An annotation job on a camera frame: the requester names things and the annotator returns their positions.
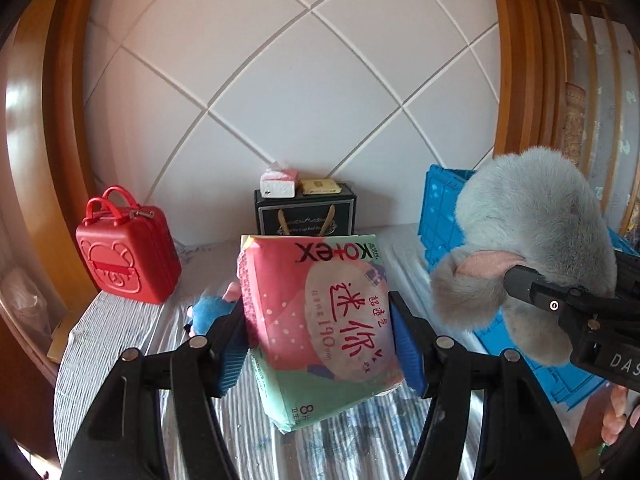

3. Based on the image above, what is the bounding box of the black gift box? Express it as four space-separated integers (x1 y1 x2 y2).
254 187 357 237

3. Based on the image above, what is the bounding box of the wooden padded headboard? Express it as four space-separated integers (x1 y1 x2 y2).
5 0 576 311

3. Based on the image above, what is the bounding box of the small gold box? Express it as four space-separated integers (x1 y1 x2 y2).
299 178 342 196

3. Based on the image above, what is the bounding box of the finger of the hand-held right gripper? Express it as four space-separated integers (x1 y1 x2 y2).
612 247 640 301
502 265 597 333

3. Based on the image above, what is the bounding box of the grey plush toy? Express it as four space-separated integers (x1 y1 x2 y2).
429 146 618 366

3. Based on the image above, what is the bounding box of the striped bed sheet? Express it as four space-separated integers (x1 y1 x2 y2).
54 225 576 480

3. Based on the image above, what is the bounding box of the brown patterned wall hanging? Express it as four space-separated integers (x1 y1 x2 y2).
565 82 587 171

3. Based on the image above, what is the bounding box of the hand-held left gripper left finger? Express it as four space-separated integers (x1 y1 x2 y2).
60 301 251 480

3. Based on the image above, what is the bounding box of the clear plastic bag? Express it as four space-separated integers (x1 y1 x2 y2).
0 260 53 341

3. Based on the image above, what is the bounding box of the blue plush toy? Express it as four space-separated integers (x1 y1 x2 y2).
182 280 243 336

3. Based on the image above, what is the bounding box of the blue plastic crate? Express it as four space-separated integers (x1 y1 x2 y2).
419 164 640 407

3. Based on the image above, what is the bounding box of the red white tissue pack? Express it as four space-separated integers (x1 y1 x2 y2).
259 160 299 198

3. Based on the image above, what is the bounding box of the patterned window curtain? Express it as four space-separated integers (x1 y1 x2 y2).
555 0 640 236

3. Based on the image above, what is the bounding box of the person's right hand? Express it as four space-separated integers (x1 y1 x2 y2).
601 385 640 447

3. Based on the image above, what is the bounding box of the pink green pad packet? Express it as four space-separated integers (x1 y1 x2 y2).
236 232 406 436

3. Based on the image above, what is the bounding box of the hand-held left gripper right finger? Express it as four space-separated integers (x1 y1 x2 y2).
387 290 576 480

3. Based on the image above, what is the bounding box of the brown cardboard piece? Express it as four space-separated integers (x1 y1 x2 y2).
47 312 76 363

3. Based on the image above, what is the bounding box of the red mini suitcase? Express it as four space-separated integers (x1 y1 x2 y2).
75 186 182 305

